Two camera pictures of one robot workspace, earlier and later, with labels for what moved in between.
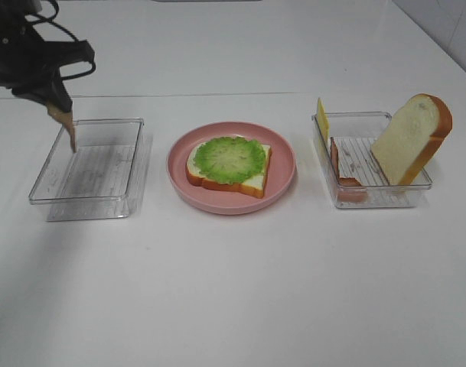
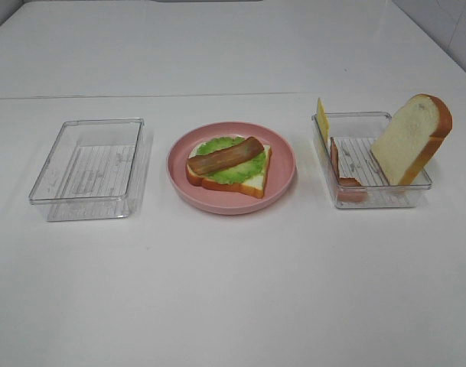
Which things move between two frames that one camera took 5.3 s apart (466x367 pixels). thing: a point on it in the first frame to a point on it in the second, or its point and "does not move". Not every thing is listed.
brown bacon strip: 65,118 to 206,163
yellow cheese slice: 324,130 does not move
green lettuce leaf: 229,160 does not move
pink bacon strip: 349,189 does not move
